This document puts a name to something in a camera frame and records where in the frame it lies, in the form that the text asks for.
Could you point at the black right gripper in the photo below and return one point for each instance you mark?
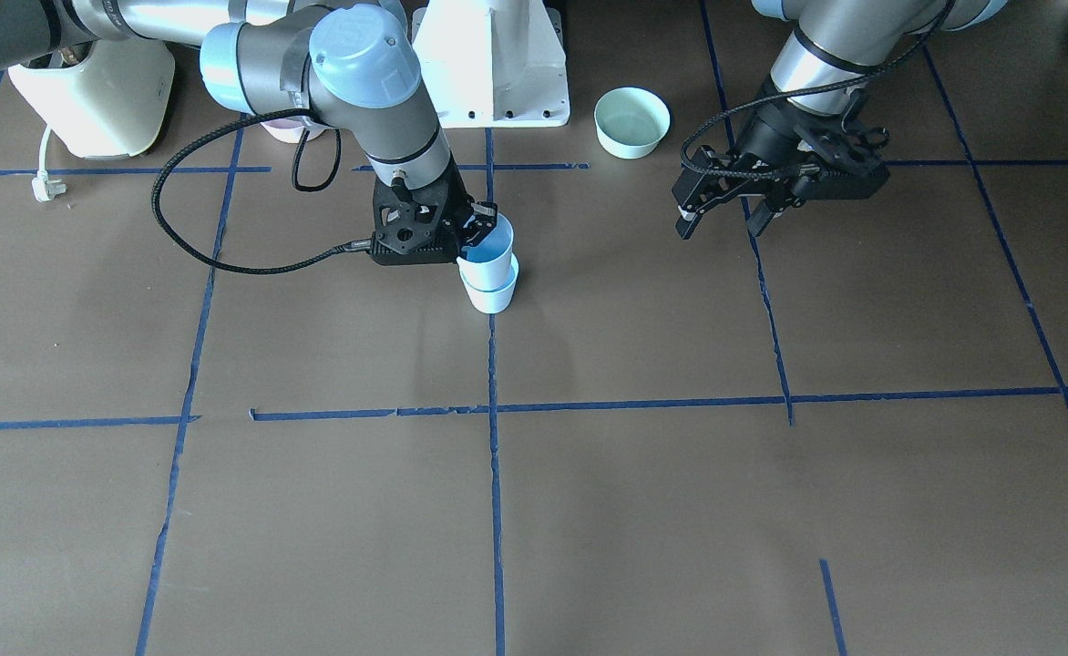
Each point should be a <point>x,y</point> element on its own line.
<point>458,202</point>

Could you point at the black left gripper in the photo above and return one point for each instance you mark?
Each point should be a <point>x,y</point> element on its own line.
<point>765,134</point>

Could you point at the light blue cup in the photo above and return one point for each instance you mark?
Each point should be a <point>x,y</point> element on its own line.
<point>493,301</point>
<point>486,266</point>

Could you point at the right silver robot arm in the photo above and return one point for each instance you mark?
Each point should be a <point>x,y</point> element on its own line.
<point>338,65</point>

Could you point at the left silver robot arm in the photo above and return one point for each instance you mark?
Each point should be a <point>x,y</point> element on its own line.
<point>840,46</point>

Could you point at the light green bowl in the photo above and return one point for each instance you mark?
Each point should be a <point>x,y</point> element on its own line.
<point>630,122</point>

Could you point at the pink bowl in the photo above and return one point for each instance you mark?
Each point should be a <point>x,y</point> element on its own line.
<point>291,130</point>

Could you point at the blue tape line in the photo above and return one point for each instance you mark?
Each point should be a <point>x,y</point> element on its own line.
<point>500,633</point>

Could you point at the cream white appliance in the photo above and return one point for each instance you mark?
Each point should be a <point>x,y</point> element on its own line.
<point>110,105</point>

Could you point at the blue tape line crossing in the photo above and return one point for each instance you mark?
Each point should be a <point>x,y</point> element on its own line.
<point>537,408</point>

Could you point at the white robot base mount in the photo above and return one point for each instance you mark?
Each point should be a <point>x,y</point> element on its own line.
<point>494,64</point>

